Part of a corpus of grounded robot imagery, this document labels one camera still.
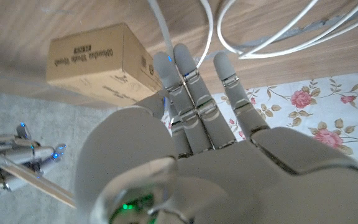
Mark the floral backdrop cloth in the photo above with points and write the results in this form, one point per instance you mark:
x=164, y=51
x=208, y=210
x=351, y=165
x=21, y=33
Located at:
x=322, y=109

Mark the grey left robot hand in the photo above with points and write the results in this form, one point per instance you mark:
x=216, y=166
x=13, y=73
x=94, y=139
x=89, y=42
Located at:
x=228, y=180

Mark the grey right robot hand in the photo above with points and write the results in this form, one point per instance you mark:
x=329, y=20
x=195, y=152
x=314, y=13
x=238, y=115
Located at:
x=11, y=152

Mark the wooden stick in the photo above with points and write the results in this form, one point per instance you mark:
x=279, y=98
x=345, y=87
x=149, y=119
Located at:
x=42, y=185

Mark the brown cardboard box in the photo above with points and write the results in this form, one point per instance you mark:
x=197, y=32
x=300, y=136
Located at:
x=89, y=59

